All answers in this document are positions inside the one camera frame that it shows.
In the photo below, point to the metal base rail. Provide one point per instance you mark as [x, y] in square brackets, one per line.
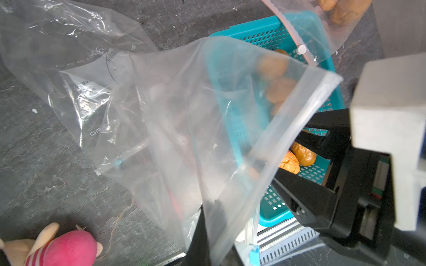
[283, 241]

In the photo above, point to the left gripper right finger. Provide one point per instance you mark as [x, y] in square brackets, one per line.
[227, 224]

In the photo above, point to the pink plush pig toy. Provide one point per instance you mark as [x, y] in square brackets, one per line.
[75, 248]

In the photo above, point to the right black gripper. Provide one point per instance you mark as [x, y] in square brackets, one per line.
[362, 226]

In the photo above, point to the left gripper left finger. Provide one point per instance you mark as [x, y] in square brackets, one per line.
[198, 253]

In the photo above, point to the teal plastic basket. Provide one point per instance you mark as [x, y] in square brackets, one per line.
[271, 34]

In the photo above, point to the clear pink-dotted zipper bag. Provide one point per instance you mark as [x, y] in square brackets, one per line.
[316, 38]

